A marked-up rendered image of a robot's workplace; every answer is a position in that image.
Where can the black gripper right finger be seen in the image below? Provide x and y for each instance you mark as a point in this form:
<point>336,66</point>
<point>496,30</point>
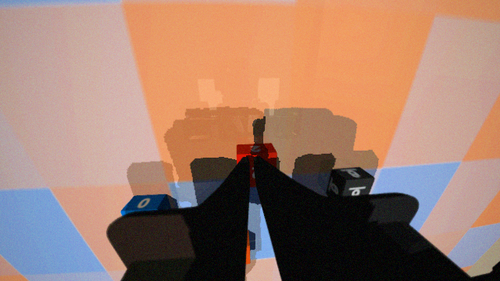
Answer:
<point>299,218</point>

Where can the blue block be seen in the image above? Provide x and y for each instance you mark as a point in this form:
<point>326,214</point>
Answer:
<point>146,203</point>

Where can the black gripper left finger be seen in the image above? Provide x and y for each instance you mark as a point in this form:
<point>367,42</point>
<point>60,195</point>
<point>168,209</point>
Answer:
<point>218,226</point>

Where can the red block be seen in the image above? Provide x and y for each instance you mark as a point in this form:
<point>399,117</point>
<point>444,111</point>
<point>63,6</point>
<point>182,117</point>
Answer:
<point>265,151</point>

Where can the black block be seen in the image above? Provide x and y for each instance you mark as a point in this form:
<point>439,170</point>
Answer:
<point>349,181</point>

